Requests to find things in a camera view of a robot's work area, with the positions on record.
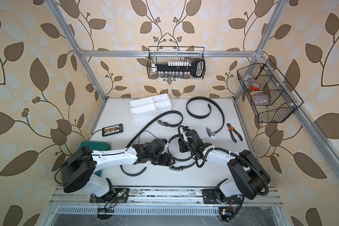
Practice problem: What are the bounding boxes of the aluminium front rail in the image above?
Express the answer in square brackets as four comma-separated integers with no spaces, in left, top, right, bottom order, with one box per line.
[49,186,283,207]

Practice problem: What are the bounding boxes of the black belt long middle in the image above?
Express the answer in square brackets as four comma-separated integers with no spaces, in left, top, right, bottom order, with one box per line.
[120,110,184,177]

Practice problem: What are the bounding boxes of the white divided storage tray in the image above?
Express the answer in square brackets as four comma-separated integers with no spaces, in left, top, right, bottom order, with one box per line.
[129,93,172,122]

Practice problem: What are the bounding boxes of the black belt front loop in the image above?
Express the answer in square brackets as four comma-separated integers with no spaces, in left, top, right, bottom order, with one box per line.
[167,134,195,171]

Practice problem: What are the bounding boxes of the right wire basket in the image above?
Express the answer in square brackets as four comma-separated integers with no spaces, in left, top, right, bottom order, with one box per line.
[237,59,304,123]

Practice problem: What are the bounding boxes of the black bit holder box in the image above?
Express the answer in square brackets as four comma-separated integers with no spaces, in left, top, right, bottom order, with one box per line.
[102,123,123,137]

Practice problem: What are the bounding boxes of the green plastic tool case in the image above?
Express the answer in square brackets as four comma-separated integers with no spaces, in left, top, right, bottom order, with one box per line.
[78,141,111,176]

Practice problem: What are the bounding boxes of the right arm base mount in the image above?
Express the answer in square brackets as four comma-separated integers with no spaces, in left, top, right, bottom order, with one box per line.
[202,188,242,205]

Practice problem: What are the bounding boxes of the red item in basket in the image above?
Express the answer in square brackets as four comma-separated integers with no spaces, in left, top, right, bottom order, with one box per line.
[250,82,261,91]

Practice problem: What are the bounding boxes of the wire basket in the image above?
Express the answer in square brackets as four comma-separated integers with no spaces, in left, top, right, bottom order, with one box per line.
[237,59,304,123]
[147,45,206,80]

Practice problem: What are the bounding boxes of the black socket set rail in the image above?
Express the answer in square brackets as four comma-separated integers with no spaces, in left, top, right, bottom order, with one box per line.
[151,58,205,78]

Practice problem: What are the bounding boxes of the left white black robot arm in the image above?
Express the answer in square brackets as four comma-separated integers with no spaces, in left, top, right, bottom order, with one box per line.
[60,138,175,197]

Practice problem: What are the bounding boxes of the orange black pliers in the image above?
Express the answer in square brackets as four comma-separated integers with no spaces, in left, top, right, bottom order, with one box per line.
[227,123,243,143]

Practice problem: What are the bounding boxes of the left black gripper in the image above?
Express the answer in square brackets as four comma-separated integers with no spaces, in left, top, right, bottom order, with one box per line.
[148,152,177,166]

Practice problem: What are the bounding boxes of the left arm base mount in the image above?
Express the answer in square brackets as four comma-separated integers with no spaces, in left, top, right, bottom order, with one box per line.
[89,188,130,203]

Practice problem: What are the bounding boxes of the black belt back right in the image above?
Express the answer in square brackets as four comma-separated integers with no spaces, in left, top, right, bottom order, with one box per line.
[186,96,226,137]

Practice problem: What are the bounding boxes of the back wire basket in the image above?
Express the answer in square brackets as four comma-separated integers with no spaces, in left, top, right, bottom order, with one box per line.
[147,45,206,80]

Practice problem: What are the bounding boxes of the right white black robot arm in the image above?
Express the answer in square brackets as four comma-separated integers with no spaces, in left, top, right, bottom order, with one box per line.
[178,126,271,202]

